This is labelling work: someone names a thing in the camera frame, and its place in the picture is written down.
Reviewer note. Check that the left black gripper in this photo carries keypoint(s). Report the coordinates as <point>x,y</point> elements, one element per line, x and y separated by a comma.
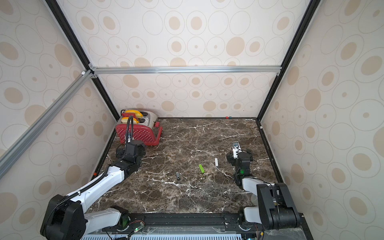
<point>120,152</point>

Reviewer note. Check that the green usb drive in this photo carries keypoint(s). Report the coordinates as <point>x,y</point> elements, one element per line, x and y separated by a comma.
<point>202,168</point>

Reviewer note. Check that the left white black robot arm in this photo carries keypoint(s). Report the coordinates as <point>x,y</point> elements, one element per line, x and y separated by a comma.
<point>79,201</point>

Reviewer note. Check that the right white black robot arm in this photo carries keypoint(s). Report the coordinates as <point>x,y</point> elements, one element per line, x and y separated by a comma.
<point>276,209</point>

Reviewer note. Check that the red toaster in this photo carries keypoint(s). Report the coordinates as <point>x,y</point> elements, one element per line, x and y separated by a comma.
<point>148,130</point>

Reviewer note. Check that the front toast slice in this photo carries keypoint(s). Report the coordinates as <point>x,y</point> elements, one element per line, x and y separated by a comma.
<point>125,120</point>

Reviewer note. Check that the toast slice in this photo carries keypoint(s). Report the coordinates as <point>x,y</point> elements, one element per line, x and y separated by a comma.
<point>134,113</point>
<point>125,120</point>

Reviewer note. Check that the back toast slice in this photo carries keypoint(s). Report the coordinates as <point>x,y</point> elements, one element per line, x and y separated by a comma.
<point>134,113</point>

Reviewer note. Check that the clear jar pink lid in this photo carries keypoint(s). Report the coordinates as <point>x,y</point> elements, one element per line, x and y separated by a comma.
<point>254,200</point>

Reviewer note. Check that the horizontal aluminium bar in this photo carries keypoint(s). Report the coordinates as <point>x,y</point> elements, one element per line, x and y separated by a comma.
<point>186,70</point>

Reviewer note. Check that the left diagonal aluminium bar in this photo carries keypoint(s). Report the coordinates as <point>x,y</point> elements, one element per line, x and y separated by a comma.
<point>20,146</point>

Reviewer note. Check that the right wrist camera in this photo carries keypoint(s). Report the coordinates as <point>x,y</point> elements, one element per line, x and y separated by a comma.
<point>236,149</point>

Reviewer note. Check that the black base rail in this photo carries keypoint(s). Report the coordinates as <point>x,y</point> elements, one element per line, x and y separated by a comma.
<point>192,222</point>

